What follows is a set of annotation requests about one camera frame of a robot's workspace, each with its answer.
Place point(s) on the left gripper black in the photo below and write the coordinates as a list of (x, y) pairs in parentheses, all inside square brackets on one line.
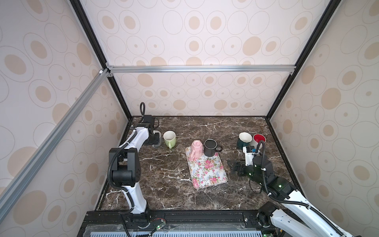
[(156, 140)]

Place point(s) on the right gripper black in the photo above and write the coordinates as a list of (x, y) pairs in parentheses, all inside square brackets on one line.
[(241, 164)]

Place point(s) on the light green mug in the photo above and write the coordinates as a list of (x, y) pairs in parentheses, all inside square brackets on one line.
[(170, 139)]

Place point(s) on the dark green mug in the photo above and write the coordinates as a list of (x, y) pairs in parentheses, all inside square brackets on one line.
[(244, 140)]

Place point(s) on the white mug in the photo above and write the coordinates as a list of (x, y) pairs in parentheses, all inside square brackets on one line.
[(256, 138)]

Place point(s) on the pink mug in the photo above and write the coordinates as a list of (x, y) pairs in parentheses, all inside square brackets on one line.
[(196, 150)]

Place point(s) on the grey mug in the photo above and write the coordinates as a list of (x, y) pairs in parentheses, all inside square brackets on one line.
[(157, 139)]

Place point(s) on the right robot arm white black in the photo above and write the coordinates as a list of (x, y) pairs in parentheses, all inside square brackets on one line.
[(312, 222)]

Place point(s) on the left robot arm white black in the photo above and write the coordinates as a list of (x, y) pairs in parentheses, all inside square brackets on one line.
[(124, 172)]

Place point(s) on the black mug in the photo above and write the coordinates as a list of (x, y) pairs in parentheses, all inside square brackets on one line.
[(210, 148)]

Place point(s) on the floral serving tray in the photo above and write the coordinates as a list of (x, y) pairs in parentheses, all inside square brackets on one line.
[(206, 171)]

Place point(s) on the small circuit board with leds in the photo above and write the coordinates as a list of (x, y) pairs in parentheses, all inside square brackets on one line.
[(159, 223)]

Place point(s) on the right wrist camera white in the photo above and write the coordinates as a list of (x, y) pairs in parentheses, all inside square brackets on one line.
[(250, 153)]

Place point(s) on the horizontal aluminium rail back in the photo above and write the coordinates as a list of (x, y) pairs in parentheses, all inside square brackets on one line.
[(201, 69)]

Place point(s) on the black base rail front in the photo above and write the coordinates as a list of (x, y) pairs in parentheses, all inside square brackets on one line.
[(118, 220)]

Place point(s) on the diagonal aluminium rail left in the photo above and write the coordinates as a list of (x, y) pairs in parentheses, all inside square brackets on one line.
[(42, 153)]

